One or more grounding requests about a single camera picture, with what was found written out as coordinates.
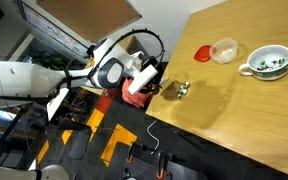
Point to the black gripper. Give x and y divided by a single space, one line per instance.
154 88

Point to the red brown sweet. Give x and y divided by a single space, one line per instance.
185 84

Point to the coral pink cloth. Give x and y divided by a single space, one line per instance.
135 96

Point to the red plastic lid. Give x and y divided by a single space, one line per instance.
202 53

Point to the clear plastic container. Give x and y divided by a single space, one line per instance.
224 50

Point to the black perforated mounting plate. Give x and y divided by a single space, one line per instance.
180 170

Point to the black office chair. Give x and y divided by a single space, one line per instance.
80 143

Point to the white flat panel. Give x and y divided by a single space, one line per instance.
57 103

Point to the green plant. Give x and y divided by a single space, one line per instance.
45 60

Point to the green christmas pattern mug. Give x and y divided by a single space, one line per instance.
267 75

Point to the printed poster board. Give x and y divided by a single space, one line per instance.
50 28

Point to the black stand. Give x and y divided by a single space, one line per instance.
9 133

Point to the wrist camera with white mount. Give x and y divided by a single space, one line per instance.
142 80

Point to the cork board metal frame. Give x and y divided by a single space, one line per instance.
90 16

